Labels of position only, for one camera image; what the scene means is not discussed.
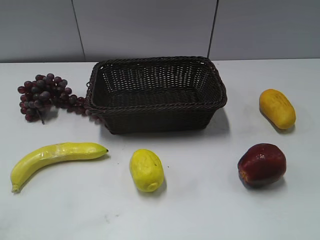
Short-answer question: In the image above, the yellow banana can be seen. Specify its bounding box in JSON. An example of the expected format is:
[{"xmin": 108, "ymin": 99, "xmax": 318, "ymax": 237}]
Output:
[{"xmin": 10, "ymin": 142, "xmax": 109, "ymax": 194}]

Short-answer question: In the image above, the dark woven basket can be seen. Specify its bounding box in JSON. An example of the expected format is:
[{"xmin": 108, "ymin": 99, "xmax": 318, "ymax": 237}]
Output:
[{"xmin": 85, "ymin": 56, "xmax": 228, "ymax": 135}]

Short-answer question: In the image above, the yellow lemon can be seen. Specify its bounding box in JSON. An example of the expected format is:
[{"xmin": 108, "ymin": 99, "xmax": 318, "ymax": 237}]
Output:
[{"xmin": 129, "ymin": 149, "xmax": 165, "ymax": 193}]

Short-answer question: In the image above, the dark red apple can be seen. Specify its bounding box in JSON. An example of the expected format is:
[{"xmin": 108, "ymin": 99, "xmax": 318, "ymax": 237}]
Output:
[{"xmin": 237, "ymin": 143, "xmax": 287, "ymax": 188}]

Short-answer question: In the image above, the orange yellow mango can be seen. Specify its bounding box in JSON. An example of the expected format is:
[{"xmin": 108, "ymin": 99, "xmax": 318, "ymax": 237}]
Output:
[{"xmin": 259, "ymin": 88, "xmax": 296, "ymax": 130}]

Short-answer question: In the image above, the purple grape bunch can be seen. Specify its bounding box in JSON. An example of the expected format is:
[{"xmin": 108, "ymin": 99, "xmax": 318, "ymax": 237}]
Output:
[{"xmin": 17, "ymin": 73, "xmax": 101, "ymax": 124}]

